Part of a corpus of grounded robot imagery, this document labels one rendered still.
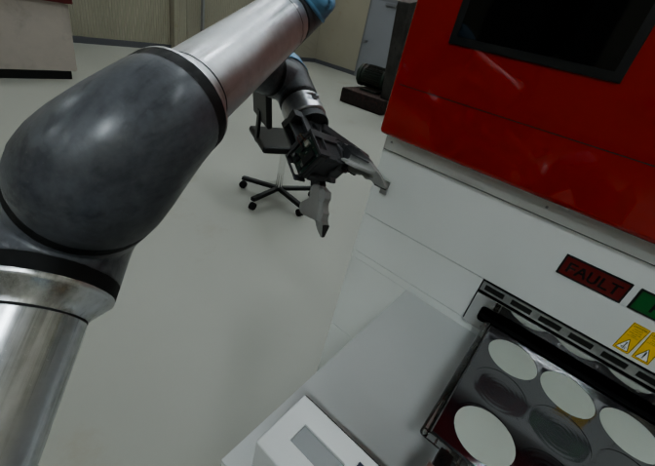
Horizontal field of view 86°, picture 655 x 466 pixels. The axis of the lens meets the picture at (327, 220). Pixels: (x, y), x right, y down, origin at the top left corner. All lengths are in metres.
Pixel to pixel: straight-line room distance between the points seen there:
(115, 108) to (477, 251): 0.80
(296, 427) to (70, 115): 0.44
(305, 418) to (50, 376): 0.33
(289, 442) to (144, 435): 1.15
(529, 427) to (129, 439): 1.32
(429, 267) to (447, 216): 0.15
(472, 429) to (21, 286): 0.65
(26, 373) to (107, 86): 0.21
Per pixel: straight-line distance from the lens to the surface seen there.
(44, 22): 5.97
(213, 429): 1.63
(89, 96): 0.29
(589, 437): 0.86
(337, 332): 1.30
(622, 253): 0.87
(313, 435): 0.55
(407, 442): 0.76
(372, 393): 0.78
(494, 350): 0.88
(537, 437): 0.79
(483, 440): 0.72
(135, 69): 0.30
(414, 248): 0.97
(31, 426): 0.35
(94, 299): 0.35
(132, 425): 1.67
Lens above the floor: 1.44
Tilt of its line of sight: 30 degrees down
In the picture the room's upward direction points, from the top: 14 degrees clockwise
